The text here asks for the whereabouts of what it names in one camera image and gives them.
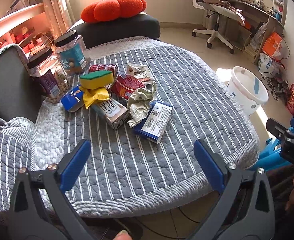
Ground red drink can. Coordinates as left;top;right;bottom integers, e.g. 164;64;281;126
88;64;119;79

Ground pink lit shelf unit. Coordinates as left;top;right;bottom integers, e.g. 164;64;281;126
0;3;50;47

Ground white snack packet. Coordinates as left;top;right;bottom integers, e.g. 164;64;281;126
126;63;155;85

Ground orange cardboard box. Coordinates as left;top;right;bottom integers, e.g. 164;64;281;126
262;32;288;61

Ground grey striped quilted cover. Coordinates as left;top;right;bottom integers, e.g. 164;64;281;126
0;37;259;218

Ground dark grey sofa cushion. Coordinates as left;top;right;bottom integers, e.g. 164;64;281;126
70;13;161;49

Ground yellow snack wrapper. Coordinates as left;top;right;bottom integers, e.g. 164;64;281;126
79;86;110;109

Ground purple label nut jar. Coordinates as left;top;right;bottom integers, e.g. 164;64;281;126
27;47;70;103

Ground red tomato plush cushion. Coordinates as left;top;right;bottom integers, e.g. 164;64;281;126
80;0;147;23

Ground blue white barcode box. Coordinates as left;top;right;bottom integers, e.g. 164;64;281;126
133;100;173;144

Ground white office chair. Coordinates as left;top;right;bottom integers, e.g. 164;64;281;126
192;0;245;54

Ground tangled black cables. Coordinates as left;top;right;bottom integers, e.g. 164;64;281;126
260;71;291;101

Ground blue almond snack box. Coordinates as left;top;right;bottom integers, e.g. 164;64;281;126
61;86;84;112

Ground teal label snack jar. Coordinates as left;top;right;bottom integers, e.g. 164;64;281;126
54;30;90;76

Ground white blue plastic bag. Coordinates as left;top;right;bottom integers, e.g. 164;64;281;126
257;53;280;75

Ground red snack bag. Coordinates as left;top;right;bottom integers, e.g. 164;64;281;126
110;75;145;100

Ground blue plastic stool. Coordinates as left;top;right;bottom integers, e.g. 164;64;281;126
250;126;294;171

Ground milk carton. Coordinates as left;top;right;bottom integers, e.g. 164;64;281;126
91;98;129;130

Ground white paper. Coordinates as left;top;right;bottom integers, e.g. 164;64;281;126
127;81;157;128

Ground white plastic trash bucket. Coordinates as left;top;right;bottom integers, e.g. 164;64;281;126
227;66;269;116

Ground wooden desk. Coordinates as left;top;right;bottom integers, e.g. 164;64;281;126
231;0;288;64

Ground green yellow sponge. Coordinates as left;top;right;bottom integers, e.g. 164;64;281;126
80;70;114;90

